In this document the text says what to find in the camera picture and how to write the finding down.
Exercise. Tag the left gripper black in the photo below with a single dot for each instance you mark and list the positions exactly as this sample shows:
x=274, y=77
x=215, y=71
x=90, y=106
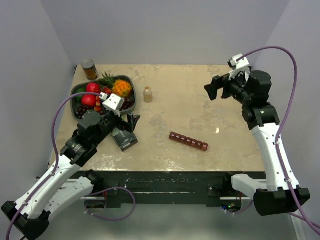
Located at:
x=131, y=120

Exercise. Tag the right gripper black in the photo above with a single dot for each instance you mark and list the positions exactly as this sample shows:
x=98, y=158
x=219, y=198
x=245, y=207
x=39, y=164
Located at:
x=221, y=82

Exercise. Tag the red weekly pill organizer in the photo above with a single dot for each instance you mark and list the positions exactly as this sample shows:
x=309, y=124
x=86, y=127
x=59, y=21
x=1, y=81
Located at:
x=188, y=141

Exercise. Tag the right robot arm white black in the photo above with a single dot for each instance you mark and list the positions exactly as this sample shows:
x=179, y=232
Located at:
x=282, y=192

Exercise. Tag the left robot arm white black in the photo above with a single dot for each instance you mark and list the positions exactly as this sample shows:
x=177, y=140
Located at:
x=32, y=212

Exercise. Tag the dark grape bunch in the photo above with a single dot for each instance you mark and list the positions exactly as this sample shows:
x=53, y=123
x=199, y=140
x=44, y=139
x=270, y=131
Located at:
x=82, y=109

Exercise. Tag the black product box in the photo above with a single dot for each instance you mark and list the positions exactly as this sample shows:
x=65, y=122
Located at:
x=124, y=139

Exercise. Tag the small amber pill bottle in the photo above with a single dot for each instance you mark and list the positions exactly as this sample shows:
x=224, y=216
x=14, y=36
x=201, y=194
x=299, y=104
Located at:
x=148, y=94

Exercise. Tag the orange spiky fruit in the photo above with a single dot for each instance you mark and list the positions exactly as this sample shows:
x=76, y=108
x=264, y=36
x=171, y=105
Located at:
x=122, y=88

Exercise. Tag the strawberries pile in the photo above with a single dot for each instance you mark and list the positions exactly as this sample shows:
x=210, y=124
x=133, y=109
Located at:
x=106, y=92

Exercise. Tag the grey fruit tray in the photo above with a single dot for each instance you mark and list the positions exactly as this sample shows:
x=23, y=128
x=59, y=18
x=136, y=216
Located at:
x=106, y=81

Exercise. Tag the lower red apple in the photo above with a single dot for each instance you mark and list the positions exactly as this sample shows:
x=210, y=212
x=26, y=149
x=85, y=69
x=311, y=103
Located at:
x=89, y=100

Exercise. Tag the red apple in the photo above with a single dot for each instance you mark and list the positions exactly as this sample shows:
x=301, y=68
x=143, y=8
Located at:
x=93, y=88
x=89, y=100

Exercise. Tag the upper red apple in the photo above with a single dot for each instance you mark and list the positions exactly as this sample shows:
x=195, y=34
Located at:
x=93, y=88

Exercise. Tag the green lime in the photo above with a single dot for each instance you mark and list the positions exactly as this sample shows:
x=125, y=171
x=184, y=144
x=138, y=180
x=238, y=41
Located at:
x=79, y=97

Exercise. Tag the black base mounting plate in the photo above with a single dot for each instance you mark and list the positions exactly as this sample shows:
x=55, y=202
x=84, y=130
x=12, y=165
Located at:
x=117, y=188

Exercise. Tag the tin can with label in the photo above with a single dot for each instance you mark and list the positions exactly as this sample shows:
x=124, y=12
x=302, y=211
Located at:
x=90, y=69

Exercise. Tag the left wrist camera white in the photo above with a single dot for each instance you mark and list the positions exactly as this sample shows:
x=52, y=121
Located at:
x=112, y=102

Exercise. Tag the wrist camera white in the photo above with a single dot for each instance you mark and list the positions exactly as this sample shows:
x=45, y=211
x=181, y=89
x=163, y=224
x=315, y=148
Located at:
x=112, y=102
x=238, y=64

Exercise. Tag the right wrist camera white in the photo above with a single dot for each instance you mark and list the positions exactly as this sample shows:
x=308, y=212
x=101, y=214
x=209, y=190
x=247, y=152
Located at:
x=238, y=64

